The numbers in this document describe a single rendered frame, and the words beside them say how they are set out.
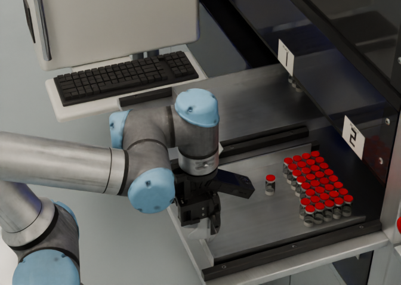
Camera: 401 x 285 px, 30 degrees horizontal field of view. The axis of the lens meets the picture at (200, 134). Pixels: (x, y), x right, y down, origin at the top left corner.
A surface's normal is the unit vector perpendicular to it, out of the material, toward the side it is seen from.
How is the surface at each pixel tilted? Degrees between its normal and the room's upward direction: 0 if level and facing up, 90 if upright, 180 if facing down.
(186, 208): 90
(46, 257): 8
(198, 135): 90
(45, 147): 24
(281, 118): 0
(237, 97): 0
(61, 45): 90
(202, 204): 90
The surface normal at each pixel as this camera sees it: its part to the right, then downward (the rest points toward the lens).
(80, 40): 0.33, 0.58
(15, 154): 0.34, -0.15
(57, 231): 0.82, 0.03
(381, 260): -0.94, 0.22
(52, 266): 0.01, -0.70
